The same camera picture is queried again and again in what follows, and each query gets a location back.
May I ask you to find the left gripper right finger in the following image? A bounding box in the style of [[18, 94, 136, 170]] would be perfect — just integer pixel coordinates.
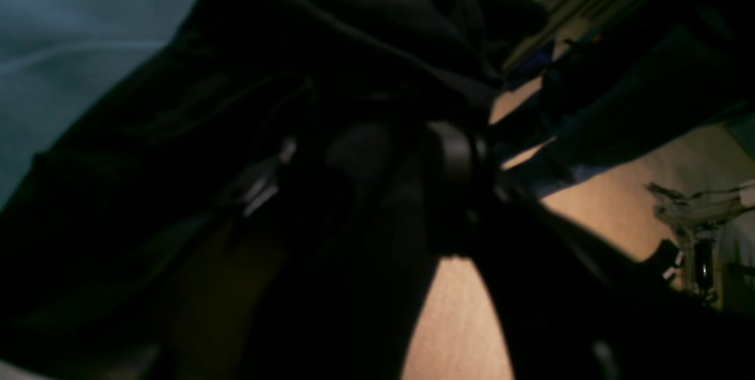
[[422, 122, 753, 379]]

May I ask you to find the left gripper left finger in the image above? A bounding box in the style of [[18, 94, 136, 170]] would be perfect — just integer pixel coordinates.
[[147, 120, 437, 380]]

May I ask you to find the black T-shirt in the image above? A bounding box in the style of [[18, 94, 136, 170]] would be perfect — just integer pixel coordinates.
[[2, 0, 548, 379]]

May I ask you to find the blue table cloth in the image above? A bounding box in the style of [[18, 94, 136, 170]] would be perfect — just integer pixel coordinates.
[[1, 0, 195, 202]]

